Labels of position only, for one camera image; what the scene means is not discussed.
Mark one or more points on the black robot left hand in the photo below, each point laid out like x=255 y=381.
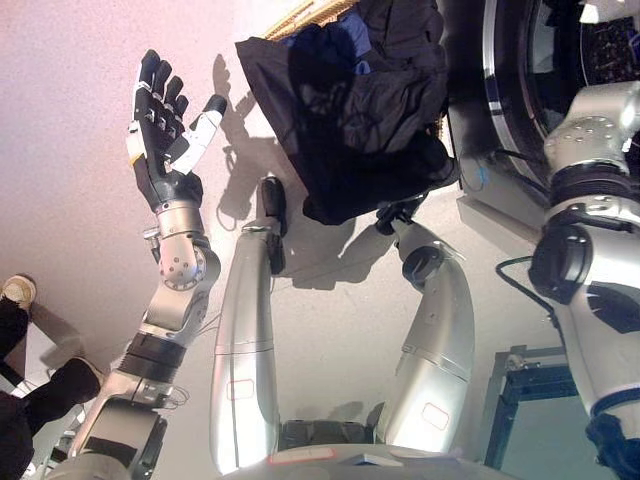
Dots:
x=155 y=150

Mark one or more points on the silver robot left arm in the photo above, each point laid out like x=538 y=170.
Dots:
x=185 y=300

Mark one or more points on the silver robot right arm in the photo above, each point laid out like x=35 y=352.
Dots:
x=600 y=310

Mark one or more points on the dark grey washing machine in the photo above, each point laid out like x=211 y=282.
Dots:
x=505 y=50

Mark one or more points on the large black garment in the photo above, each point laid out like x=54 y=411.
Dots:
x=325 y=165

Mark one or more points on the silver robot left leg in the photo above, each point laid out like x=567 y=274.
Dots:
x=245 y=325

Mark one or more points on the silver robot leg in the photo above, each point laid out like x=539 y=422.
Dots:
x=245 y=325
x=440 y=325

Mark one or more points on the blue garment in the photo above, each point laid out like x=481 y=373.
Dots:
x=357 y=30

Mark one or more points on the dark charcoal garment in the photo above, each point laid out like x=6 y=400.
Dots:
x=400 y=100

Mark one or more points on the person's black trouser legs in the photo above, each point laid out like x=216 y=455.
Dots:
x=55 y=390

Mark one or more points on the silver robot right leg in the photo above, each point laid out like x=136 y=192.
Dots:
x=440 y=325

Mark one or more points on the white appliance plinth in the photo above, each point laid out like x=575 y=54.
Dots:
x=495 y=215

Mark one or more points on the silver robot torso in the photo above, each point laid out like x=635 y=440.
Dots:
x=350 y=460

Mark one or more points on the dark metal frame stand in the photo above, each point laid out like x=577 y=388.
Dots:
x=500 y=400

